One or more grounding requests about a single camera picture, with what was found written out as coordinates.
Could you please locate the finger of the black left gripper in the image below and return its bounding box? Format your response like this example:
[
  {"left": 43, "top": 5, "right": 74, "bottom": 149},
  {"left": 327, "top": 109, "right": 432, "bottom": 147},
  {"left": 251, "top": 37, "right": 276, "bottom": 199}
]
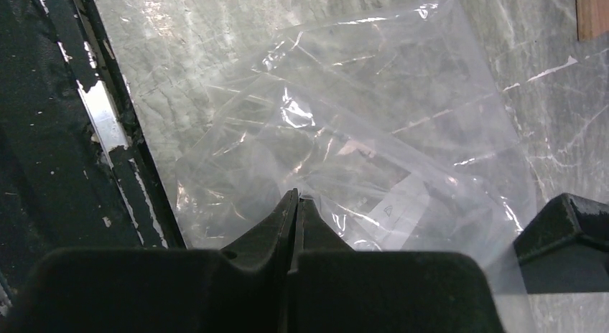
[{"left": 513, "top": 193, "right": 608, "bottom": 294}]

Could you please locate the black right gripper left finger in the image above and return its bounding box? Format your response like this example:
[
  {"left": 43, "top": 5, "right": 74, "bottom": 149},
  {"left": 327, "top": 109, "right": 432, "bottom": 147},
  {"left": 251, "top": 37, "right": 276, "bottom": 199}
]
[{"left": 1, "top": 189, "right": 299, "bottom": 332}]

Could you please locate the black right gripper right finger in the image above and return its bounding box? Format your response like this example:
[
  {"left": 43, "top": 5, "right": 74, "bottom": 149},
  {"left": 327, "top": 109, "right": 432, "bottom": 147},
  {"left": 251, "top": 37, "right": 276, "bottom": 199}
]
[{"left": 286, "top": 200, "right": 503, "bottom": 332}]

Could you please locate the clear zip top bag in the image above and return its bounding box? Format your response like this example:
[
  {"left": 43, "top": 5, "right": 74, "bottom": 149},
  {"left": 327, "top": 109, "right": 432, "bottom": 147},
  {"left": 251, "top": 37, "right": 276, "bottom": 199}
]
[{"left": 175, "top": 0, "right": 536, "bottom": 332}]

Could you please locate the wooden block stand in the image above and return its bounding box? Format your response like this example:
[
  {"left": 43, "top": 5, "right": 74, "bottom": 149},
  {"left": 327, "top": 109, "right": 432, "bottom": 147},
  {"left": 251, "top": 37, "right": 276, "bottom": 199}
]
[{"left": 576, "top": 0, "right": 608, "bottom": 42}]

